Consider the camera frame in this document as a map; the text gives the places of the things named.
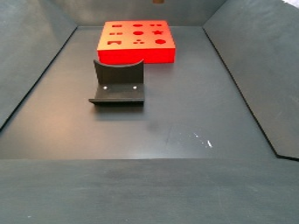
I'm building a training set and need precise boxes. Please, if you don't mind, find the small brown object at top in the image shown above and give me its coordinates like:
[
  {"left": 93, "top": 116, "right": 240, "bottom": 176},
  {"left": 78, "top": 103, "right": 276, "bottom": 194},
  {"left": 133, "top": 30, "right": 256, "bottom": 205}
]
[{"left": 153, "top": 0, "right": 164, "bottom": 4}]

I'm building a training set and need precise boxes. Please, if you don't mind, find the red shape sorter box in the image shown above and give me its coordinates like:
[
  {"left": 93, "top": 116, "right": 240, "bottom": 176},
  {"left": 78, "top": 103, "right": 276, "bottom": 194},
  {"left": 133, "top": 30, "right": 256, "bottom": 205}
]
[{"left": 97, "top": 20, "right": 176, "bottom": 65}]

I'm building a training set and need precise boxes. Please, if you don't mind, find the black curved holder bracket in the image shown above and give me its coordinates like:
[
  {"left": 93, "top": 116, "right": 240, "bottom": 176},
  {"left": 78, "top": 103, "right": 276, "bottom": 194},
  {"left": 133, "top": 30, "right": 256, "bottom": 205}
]
[{"left": 88, "top": 60, "right": 145, "bottom": 105}]

